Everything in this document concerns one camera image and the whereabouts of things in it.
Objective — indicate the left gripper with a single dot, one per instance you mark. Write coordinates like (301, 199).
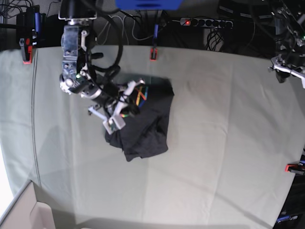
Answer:
(289, 50)

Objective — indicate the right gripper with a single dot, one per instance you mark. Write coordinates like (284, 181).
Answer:
(99, 92)

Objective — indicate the black t-shirt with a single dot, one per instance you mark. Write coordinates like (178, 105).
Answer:
(145, 134)

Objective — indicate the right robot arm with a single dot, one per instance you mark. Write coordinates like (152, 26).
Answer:
(79, 38)

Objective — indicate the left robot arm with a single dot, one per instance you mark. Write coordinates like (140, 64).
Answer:
(289, 18)

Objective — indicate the red black clamp middle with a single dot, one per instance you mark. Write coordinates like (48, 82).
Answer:
(153, 54)

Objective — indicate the red black clamp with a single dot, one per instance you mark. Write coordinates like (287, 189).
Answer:
(26, 50)
(298, 169)
(153, 54)

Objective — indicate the red black clamp left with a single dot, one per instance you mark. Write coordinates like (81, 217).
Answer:
(26, 50)

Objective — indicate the blue plastic box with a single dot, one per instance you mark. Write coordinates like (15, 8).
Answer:
(148, 4)

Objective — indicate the light green table cloth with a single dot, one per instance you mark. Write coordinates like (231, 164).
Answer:
(233, 128)

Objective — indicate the black power strip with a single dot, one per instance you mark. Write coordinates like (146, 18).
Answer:
(207, 23)

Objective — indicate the red black clamp right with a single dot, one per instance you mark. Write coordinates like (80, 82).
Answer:
(298, 169)

